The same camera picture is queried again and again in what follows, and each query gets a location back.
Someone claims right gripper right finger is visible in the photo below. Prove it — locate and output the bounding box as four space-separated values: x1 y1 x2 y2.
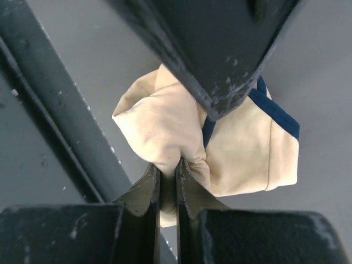
176 159 348 263

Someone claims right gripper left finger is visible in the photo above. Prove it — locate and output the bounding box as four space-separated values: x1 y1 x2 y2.
1 164 161 263

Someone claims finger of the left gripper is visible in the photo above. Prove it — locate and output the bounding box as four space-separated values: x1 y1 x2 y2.
109 0 303 120

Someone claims beige underwear navy trim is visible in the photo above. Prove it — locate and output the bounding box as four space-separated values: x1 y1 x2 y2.
112 65 300 228

